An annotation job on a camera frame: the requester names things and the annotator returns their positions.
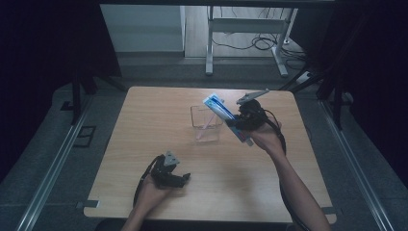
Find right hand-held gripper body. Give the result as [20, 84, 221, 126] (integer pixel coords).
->
[235, 89, 271, 132]

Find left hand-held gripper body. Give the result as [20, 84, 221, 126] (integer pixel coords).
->
[149, 150, 181, 190]

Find blue white toothpaste tube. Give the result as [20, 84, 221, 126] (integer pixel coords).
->
[202, 92, 255, 147]

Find clear plastic cup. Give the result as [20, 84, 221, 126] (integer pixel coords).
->
[190, 104, 225, 143]

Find person's left hand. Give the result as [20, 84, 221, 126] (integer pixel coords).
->
[135, 175, 176, 214]

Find person's right hand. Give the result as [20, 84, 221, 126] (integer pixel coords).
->
[249, 117, 287, 158]

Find grey tape strip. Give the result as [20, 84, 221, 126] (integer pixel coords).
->
[75, 199, 100, 210]
[321, 206, 341, 216]

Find black metal stand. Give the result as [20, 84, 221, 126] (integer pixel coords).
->
[278, 61, 354, 131]
[60, 57, 128, 126]

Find white cabinet panel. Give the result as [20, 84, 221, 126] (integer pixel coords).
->
[99, 4, 187, 53]

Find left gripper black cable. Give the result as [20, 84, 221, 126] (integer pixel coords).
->
[132, 155, 164, 209]

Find black cables on floor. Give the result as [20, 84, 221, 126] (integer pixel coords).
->
[211, 6, 309, 70]

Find black floor bracket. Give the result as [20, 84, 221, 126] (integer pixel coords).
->
[73, 125, 97, 149]

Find white metal desk frame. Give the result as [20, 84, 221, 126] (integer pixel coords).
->
[205, 6, 299, 78]

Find metal floor rail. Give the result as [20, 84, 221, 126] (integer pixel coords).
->
[13, 95, 94, 231]
[317, 99, 394, 231]

